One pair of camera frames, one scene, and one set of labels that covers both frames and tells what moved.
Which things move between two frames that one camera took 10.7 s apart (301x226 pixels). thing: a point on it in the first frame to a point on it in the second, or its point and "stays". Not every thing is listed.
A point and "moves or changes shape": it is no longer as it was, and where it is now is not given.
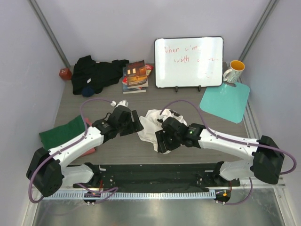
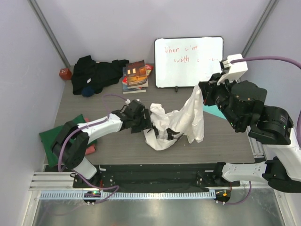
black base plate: [160, 176] stays
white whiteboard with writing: [188, 61] stays
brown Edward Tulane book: [136, 75] stays
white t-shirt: [152, 121] moves or changes shape
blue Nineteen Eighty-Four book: [126, 90] stays
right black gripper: [160, 135] to [210, 87]
